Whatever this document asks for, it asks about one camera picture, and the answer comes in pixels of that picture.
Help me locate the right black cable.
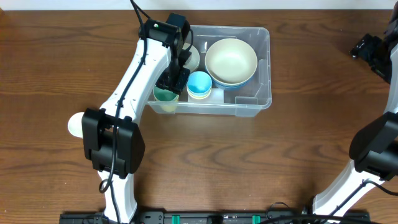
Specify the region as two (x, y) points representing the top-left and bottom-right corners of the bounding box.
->
(323, 179), (398, 224)

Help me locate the white small bowl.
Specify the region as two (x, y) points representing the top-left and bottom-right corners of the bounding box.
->
(183, 46), (200, 73)

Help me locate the left black cable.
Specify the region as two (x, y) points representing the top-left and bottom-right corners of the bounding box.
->
(98, 0), (195, 224)

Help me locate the cream white plastic cup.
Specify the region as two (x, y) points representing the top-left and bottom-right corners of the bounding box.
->
(67, 112), (84, 138)

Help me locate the light blue plastic cup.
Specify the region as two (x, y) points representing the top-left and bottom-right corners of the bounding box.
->
(187, 71), (212, 96)

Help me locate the dark blue bowl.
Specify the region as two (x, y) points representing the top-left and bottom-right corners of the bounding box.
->
(206, 69), (254, 90)

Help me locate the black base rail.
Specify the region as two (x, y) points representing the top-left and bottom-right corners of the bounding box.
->
(59, 209), (371, 224)

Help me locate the white label in container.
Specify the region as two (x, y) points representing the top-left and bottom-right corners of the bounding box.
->
(187, 88), (224, 104)

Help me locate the yellow plastic cup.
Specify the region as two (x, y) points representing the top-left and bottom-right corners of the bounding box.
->
(160, 101), (178, 113)
(188, 90), (211, 96)

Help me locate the pink plastic cup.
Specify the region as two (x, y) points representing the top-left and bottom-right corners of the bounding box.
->
(189, 95), (209, 100)

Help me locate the clear plastic storage container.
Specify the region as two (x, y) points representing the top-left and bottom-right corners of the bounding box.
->
(147, 25), (272, 117)

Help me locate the mint green plastic cup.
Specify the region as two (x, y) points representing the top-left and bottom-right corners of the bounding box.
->
(153, 86), (179, 101)

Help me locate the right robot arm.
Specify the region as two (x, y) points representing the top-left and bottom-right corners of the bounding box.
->
(299, 9), (397, 223)

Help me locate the large beige bowl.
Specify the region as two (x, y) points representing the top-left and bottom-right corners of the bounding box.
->
(205, 38), (258, 73)

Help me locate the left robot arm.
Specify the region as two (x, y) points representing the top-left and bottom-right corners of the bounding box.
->
(81, 13), (193, 223)

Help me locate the black cable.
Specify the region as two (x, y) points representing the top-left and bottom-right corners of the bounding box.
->
(323, 179), (398, 224)
(98, 0), (195, 224)

